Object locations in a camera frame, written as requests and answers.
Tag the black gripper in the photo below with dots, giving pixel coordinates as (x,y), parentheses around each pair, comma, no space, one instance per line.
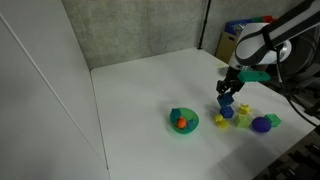
(235,77)

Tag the blue package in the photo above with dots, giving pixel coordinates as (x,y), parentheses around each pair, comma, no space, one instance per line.
(238,26)

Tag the teal toy figure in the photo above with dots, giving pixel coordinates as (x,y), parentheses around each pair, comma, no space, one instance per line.
(191,123)
(175,115)

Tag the green bowl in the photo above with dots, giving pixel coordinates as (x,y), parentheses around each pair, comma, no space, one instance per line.
(183,130)

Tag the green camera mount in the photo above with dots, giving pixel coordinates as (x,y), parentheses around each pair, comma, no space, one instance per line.
(254,76)

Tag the black tripod pole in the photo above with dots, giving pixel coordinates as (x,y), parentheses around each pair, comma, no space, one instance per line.
(204,26)

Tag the yellow duck toy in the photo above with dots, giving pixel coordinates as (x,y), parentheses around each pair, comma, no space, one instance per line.
(221,122)

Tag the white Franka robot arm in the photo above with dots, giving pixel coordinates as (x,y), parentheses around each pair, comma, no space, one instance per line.
(266,40)

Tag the blue toy block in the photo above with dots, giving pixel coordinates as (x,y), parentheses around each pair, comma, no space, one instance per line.
(226,99)
(227,112)

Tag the cardboard box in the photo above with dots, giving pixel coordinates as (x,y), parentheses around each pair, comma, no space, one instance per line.
(226,46)

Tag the orange toy figure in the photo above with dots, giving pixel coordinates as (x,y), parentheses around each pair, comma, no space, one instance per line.
(181,123)

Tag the yellow spiky toy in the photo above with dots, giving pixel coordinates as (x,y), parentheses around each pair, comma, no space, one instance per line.
(244,109)

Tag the purple bumpy ball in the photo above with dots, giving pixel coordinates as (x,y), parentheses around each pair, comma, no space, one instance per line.
(261,125)

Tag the lime green toy block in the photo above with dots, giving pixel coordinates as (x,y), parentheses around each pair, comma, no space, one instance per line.
(242,121)

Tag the black pegboard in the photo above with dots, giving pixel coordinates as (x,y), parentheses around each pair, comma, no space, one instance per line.
(293,160)

